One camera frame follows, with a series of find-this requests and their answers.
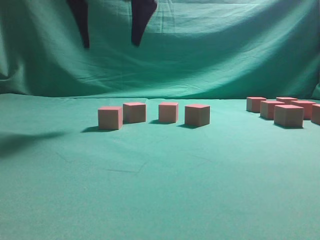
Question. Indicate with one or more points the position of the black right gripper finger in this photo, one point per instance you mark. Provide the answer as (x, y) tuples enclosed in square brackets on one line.
[(142, 11)]

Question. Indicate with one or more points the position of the red cube column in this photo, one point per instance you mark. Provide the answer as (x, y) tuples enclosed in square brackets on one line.
[(307, 105), (267, 108), (286, 100), (134, 112), (197, 115), (253, 103), (315, 117), (288, 116)]

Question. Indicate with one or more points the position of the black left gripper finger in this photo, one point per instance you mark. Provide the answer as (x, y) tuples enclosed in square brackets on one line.
[(80, 11)]

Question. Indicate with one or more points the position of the green cloth backdrop and cover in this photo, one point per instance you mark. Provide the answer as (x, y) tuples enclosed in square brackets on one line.
[(240, 177)]

